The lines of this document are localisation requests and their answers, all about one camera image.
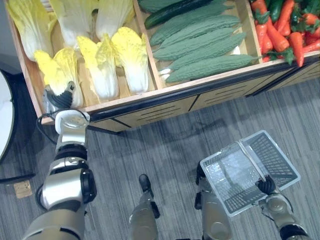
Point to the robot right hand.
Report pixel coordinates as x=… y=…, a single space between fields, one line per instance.
x=267 y=186

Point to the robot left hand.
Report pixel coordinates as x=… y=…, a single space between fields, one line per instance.
x=62 y=100

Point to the grey plastic basket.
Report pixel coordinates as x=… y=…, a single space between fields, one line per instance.
x=240 y=175

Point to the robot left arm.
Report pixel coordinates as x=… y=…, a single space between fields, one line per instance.
x=65 y=185

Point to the wooden vegetable display stand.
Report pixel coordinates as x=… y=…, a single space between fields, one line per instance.
x=155 y=113

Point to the napa cabbage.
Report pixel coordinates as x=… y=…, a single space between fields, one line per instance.
x=75 y=22
x=102 y=70
x=28 y=27
x=112 y=17
x=60 y=70
x=133 y=60

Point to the white round table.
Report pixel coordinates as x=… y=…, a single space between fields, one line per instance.
x=5 y=115

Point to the brown cardboard scrap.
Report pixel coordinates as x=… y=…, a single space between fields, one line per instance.
x=23 y=189

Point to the green bitter melon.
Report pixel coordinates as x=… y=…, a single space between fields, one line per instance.
x=200 y=59
x=212 y=26
x=195 y=42
x=190 y=20
x=212 y=67
x=155 y=4
x=220 y=43

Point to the dark green cucumber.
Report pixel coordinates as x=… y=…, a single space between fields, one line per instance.
x=172 y=12

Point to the orange carrot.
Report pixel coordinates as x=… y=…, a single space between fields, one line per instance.
x=312 y=46
x=297 y=48
x=277 y=37
x=258 y=5
x=286 y=12
x=310 y=18
x=260 y=35
x=267 y=43
x=285 y=30

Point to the green pepper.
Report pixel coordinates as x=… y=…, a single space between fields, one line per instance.
x=276 y=10

